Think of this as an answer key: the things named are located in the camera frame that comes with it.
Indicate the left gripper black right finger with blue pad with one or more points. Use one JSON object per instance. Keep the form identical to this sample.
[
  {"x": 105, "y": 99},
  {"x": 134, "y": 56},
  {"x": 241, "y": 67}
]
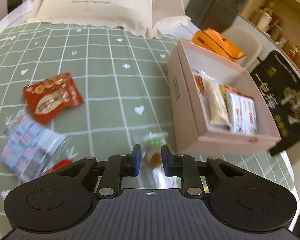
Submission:
[{"x": 187, "y": 169}]

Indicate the orange tissue pack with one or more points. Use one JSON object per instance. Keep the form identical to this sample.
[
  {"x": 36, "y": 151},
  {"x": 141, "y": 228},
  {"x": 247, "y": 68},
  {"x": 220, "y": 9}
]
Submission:
[{"x": 217, "y": 43}]

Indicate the beige biscuit packet in box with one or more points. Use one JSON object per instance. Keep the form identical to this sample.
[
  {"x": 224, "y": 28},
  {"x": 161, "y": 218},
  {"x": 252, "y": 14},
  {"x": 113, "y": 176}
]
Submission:
[{"x": 218, "y": 112}]

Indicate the wooden wall shelf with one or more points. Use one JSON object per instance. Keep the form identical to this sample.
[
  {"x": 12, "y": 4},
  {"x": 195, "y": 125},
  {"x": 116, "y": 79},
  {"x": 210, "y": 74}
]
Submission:
[{"x": 282, "y": 17}]

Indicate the clear bag of small packets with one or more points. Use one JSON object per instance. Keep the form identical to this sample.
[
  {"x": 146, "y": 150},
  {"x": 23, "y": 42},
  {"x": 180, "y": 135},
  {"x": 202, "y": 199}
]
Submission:
[{"x": 31, "y": 149}]

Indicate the red snack packet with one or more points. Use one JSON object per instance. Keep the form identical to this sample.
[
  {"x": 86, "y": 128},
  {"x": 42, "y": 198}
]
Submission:
[{"x": 47, "y": 98}]

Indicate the cream mesh food cover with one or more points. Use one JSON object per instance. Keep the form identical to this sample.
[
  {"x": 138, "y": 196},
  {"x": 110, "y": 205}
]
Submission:
[{"x": 146, "y": 18}]

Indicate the green checked tablecloth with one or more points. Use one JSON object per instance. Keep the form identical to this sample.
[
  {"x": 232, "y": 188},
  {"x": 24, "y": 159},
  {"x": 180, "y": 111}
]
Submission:
[{"x": 123, "y": 80}]

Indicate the cream chair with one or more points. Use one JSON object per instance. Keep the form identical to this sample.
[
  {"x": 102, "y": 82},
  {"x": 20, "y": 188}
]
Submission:
[{"x": 246, "y": 42}]

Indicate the clear green candy packet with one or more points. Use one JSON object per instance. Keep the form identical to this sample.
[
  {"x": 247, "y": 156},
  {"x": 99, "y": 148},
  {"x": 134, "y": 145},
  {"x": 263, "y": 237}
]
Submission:
[{"x": 153, "y": 143}]

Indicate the pink cardboard box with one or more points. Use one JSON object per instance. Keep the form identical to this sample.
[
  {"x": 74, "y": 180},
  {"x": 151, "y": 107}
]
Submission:
[{"x": 191, "y": 113}]

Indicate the black plum snack bag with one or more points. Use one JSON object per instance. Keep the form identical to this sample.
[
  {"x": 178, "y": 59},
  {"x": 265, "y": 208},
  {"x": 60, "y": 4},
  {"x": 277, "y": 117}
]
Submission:
[{"x": 279, "y": 85}]

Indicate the white red packet in box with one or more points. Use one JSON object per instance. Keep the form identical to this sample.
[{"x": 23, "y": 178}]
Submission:
[{"x": 241, "y": 112}]

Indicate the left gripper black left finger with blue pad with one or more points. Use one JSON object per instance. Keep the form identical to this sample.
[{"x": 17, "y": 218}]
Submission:
[{"x": 114, "y": 169}]

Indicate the dark glass cabinet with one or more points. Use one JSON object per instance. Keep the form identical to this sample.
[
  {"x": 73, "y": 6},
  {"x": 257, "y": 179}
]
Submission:
[{"x": 215, "y": 14}]

